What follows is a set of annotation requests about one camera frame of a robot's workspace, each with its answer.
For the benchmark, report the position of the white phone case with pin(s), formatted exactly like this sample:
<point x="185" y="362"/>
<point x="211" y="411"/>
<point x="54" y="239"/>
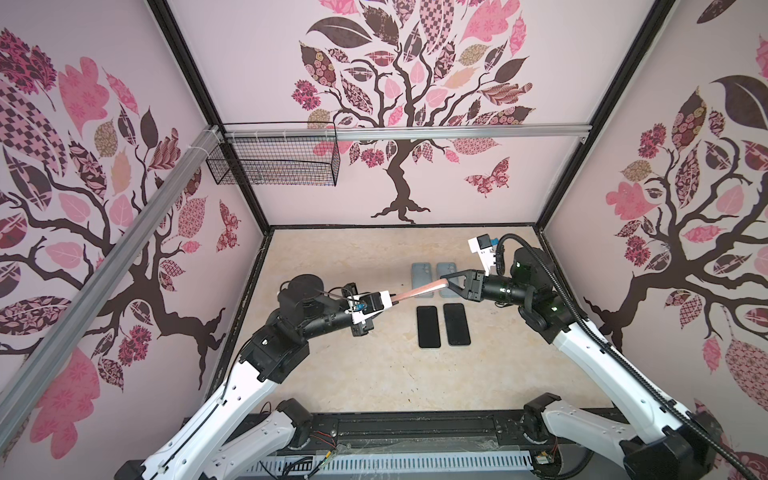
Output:
<point x="421" y="274"/>

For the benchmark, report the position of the white slotted cable duct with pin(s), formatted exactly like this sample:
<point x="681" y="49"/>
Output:
<point x="388" y="465"/>

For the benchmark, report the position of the phone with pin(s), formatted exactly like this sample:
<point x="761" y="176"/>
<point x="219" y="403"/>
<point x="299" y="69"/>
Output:
<point x="428" y="332"/>
<point x="404" y="296"/>

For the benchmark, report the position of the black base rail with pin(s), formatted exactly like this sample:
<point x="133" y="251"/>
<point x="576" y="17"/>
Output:
<point x="440" y="432"/>

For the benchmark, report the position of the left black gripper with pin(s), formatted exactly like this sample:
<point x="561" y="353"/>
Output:
<point x="361" y="330"/>

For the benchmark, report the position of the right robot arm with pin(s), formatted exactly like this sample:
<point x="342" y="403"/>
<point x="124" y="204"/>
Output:
<point x="659" y="438"/>

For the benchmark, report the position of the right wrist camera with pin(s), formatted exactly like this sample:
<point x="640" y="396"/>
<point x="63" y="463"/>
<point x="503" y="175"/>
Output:
<point x="486" y="246"/>

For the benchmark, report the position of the aluminium rail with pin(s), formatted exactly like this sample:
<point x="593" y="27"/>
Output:
<point x="414" y="132"/>
<point x="20" y="396"/>

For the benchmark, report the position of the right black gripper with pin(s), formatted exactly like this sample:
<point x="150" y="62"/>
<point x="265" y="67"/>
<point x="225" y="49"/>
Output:
<point x="473" y="288"/>

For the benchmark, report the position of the black smartphone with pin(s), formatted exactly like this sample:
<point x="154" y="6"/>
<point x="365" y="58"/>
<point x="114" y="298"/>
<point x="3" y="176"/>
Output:
<point x="457" y="328"/>

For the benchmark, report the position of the pink phone case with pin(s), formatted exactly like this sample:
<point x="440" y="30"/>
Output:
<point x="432" y="287"/>

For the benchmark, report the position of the back aluminium rail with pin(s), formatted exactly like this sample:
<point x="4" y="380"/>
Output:
<point x="414" y="132"/>

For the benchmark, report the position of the left aluminium rail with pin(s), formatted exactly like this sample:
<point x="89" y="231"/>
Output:
<point x="20" y="396"/>

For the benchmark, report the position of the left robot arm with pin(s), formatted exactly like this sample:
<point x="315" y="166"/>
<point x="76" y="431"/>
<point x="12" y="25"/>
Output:
<point x="208" y="445"/>

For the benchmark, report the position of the light blue phone case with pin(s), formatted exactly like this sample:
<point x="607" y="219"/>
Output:
<point x="442" y="269"/>

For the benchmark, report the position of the black wire basket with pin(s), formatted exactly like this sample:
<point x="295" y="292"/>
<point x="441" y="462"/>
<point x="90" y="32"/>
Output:
<point x="286" y="153"/>

